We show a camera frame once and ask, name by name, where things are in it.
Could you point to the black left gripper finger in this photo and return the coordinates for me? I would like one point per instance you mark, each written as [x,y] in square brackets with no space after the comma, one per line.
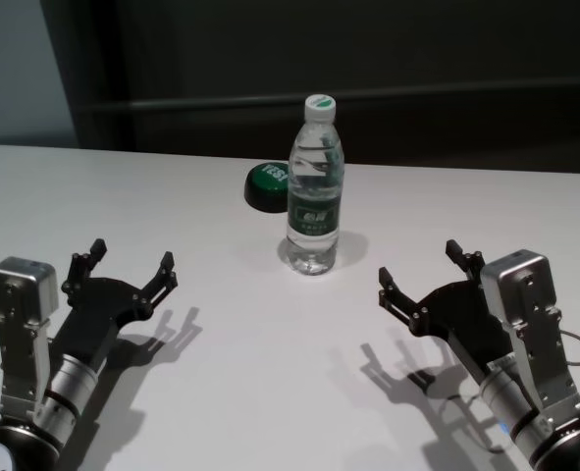
[83,270]
[164,279]

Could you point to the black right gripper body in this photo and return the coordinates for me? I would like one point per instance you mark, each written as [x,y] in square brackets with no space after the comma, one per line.
[461,319]

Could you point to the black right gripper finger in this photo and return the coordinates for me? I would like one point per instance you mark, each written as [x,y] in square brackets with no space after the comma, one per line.
[468,265]
[397,304]

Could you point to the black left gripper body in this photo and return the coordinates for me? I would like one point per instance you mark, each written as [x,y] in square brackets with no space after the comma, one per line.
[98,314]

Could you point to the clear water bottle green label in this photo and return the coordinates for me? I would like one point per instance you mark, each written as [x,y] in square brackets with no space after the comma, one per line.
[314,196]

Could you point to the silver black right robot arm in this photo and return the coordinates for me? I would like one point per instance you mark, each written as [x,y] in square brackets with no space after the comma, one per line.
[510,397]

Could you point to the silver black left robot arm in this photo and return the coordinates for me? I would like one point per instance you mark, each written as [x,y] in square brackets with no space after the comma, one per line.
[68,387]

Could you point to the green YES button black base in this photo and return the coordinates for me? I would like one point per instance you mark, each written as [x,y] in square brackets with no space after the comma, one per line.
[265,189]

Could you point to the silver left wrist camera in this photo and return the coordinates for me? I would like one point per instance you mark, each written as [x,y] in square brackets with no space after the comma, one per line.
[22,289]

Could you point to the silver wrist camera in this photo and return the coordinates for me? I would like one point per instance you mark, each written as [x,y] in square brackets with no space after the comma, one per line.
[22,289]
[530,304]

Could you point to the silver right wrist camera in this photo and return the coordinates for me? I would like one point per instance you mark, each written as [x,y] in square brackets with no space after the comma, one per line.
[530,304]

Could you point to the dark vertical partition post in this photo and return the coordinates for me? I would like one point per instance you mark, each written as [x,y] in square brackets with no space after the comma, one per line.
[93,73]

